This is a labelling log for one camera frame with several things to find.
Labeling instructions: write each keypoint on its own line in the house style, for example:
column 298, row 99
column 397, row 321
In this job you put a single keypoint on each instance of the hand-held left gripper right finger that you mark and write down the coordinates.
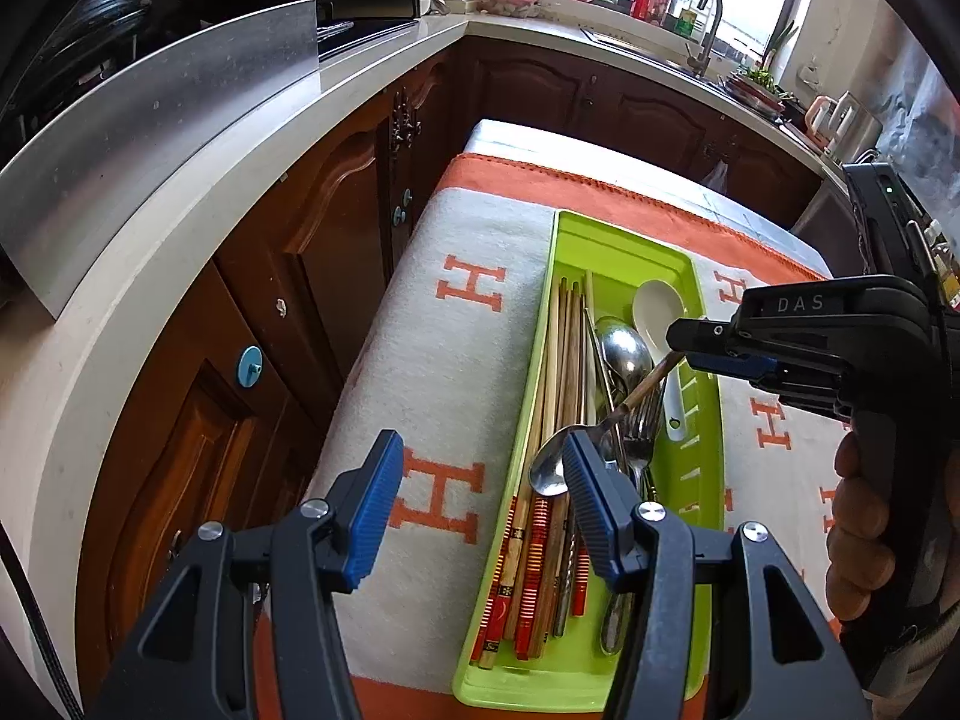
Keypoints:
column 592, row 517

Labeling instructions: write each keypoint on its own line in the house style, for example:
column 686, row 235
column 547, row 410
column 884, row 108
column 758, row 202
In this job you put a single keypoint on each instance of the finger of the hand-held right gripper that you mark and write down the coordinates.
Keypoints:
column 739, row 369
column 697, row 334

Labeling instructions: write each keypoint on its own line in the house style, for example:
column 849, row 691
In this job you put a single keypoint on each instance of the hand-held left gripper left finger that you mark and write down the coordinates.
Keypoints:
column 371, row 510

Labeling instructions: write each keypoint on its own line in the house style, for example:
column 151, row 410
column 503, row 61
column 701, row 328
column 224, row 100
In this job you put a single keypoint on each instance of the white ceramic spoon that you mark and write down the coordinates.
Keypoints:
column 656, row 307

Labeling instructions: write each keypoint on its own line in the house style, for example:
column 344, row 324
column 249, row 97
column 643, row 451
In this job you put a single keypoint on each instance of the metal spoon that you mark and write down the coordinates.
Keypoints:
column 550, row 465
column 622, row 356

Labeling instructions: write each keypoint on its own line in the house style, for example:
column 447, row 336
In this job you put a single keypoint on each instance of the green plastic utensil tray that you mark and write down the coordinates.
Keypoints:
column 622, row 255

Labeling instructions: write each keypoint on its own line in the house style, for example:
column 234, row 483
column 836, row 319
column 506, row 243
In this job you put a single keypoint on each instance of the person's right forearm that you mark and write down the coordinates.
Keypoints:
column 922, row 656

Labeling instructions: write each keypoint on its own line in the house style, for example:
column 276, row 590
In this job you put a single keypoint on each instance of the person's right hand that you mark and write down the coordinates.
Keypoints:
column 859, row 532

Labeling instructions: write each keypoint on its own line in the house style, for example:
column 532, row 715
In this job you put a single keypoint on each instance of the grey appliance front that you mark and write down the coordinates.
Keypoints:
column 825, row 229

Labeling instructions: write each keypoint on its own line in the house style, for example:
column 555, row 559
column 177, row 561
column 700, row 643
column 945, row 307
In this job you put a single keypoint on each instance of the hanging clear plastic bag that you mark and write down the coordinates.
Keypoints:
column 720, row 174

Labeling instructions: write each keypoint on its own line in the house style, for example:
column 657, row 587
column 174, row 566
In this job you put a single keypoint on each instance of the orange and white printed blanket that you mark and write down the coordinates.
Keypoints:
column 450, row 360

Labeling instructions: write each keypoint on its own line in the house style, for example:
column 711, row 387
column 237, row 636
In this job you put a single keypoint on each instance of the large blue round cabinet knob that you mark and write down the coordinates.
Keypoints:
column 250, row 367

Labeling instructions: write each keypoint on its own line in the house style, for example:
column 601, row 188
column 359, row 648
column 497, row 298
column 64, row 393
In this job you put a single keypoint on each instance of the steel kettle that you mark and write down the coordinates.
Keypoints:
column 856, row 124

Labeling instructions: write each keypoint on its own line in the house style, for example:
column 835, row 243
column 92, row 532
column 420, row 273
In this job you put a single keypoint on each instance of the white electric kettle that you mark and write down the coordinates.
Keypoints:
column 820, row 118

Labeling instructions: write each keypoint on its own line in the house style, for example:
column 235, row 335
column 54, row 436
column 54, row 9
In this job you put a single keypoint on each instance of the steel basin with vegetables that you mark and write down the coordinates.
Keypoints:
column 757, row 88

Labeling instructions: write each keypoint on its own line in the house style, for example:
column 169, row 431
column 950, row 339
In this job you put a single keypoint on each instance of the steel kitchen sink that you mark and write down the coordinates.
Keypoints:
column 637, row 43

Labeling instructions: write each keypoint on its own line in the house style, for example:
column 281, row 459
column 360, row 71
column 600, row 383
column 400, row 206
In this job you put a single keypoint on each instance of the steel faucet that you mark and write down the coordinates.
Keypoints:
column 709, row 34

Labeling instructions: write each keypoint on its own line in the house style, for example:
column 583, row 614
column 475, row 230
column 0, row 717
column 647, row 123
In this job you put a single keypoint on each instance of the green onion stalks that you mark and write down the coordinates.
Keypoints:
column 780, row 45

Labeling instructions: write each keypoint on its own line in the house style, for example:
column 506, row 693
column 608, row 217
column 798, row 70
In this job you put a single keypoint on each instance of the green dish soap bottle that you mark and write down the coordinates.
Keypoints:
column 686, row 13

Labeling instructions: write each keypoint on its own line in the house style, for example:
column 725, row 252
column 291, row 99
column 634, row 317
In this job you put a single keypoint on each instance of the pink lidded food container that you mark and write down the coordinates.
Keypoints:
column 510, row 2

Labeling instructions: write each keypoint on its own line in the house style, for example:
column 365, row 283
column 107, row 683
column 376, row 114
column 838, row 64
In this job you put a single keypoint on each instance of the stainless steel splash guard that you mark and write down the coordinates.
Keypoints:
column 150, row 127

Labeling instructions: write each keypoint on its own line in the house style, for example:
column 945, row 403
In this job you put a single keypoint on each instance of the black gas stove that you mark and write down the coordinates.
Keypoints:
column 360, row 36

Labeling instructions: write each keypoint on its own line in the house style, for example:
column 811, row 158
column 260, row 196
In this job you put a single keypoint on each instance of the black electric cooker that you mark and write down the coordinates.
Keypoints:
column 105, row 15

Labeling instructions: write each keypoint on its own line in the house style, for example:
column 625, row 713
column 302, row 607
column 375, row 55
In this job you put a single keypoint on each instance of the plastic covered wall poster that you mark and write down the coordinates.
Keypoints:
column 904, row 105

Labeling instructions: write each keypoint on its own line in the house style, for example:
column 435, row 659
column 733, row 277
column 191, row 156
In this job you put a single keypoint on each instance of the white wall socket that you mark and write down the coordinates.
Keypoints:
column 808, row 75

